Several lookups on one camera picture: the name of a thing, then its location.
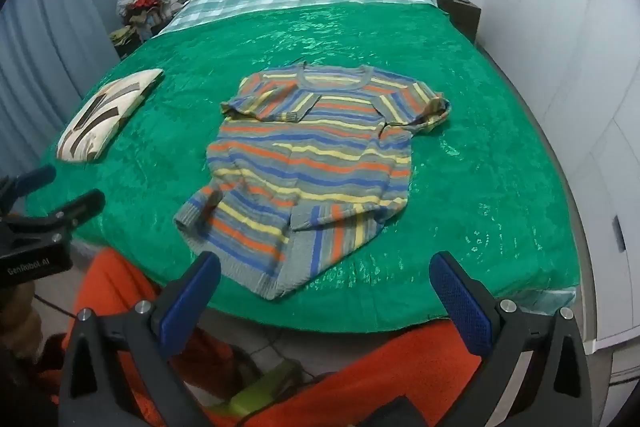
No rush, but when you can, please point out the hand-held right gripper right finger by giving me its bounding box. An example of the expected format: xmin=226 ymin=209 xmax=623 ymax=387
xmin=429 ymin=251 xmax=587 ymax=427

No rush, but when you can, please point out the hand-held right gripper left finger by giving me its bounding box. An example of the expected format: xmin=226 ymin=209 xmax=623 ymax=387
xmin=57 ymin=251 xmax=222 ymax=427

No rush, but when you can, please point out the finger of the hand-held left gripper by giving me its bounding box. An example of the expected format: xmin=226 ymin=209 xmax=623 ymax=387
xmin=9 ymin=166 xmax=57 ymax=198
xmin=30 ymin=189 xmax=106 ymax=229

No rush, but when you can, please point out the striped knit sweater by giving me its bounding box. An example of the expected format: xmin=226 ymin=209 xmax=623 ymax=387
xmin=173 ymin=63 xmax=452 ymax=301

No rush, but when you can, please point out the person's left forearm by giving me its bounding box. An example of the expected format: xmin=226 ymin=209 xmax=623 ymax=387
xmin=0 ymin=279 xmax=43 ymax=348

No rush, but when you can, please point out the pile of clothes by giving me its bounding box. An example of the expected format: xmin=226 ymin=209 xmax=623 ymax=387
xmin=115 ymin=0 xmax=174 ymax=44

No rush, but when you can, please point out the orange fleece cloth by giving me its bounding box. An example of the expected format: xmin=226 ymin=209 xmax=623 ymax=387
xmin=37 ymin=247 xmax=501 ymax=427

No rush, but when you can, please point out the cream brown patterned pillow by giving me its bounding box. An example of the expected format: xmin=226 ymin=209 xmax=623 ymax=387
xmin=55 ymin=68 xmax=165 ymax=164

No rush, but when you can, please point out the lime green slipper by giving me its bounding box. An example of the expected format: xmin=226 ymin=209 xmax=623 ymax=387
xmin=207 ymin=359 xmax=303 ymax=423

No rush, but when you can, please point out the green shiny bedspread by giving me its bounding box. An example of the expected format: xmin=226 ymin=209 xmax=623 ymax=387
xmin=24 ymin=1 xmax=582 ymax=334

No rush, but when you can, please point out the blue grey curtain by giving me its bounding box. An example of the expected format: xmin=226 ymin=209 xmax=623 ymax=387
xmin=0 ymin=0 xmax=142 ymax=190

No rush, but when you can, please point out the white wardrobe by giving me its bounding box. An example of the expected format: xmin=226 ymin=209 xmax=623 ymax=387
xmin=479 ymin=0 xmax=640 ymax=358

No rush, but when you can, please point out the dark bedside table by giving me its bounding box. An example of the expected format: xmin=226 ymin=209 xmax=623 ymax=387
xmin=434 ymin=0 xmax=482 ymax=44

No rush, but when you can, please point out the black cable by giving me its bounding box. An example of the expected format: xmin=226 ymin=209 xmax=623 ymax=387
xmin=30 ymin=291 xmax=82 ymax=322

